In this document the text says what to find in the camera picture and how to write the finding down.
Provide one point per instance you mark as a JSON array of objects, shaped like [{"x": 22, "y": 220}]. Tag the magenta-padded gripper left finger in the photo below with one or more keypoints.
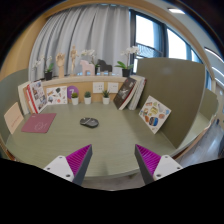
[{"x": 56, "y": 166}]

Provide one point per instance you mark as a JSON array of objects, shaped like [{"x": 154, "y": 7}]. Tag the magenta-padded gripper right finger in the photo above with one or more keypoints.
[{"x": 168, "y": 166}]

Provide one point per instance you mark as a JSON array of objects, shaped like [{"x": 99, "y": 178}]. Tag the dark grey computer mouse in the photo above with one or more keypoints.
[{"x": 89, "y": 122}]

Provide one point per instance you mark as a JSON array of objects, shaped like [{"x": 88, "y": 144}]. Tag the maroon rectangular mouse pad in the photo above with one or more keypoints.
[{"x": 39, "y": 123}]

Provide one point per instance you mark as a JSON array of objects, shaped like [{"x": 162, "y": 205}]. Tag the food illustration sticker sheet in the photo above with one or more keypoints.
[{"x": 154, "y": 114}]

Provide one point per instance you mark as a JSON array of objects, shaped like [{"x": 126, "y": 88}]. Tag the beige card booklet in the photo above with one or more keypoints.
[{"x": 13, "y": 118}]

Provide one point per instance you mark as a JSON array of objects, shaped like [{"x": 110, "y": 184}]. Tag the small succulent in white pot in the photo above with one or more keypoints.
[
  {"x": 75, "y": 100},
  {"x": 106, "y": 100},
  {"x": 87, "y": 100}
]

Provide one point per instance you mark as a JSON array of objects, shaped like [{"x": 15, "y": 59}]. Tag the white illustrated sticker card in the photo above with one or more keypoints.
[{"x": 56, "y": 95}]

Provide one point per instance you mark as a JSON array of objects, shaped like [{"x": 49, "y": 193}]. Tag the red-spined photo magazine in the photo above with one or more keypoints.
[{"x": 38, "y": 96}]

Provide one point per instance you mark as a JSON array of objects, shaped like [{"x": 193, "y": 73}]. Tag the tan kraft book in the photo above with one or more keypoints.
[{"x": 26, "y": 100}]

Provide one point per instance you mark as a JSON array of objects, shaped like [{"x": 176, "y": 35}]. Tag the green felt desk divider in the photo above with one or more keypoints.
[
  {"x": 10, "y": 86},
  {"x": 173, "y": 90}
]

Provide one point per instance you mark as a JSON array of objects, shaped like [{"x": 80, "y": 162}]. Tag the purple round number sign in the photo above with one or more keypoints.
[{"x": 72, "y": 90}]

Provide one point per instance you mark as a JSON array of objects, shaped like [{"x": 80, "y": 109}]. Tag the black cover book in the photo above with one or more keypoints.
[{"x": 124, "y": 94}]

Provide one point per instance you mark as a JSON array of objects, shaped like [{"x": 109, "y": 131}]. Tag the wooden hand model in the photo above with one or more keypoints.
[{"x": 60, "y": 61}]

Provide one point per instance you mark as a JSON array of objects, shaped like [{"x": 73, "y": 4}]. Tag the pink wooden horse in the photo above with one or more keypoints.
[{"x": 87, "y": 66}]

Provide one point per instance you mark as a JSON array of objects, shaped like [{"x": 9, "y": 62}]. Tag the wooden artist mannequin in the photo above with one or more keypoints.
[{"x": 73, "y": 56}]

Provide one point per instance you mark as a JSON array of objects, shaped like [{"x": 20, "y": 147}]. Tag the black wooden horse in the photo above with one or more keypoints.
[{"x": 104, "y": 66}]

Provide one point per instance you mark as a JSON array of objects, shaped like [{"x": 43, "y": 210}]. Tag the light grey curtain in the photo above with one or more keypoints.
[{"x": 86, "y": 30}]

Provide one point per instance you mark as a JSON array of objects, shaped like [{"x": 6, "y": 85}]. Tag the ceiling lights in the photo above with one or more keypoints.
[{"x": 176, "y": 10}]

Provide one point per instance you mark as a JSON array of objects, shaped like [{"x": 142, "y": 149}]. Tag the white wall socket plate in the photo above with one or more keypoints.
[
  {"x": 98, "y": 87},
  {"x": 113, "y": 87}
]

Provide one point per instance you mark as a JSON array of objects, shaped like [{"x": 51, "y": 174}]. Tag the window with dark frame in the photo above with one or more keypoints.
[{"x": 145, "y": 31}]

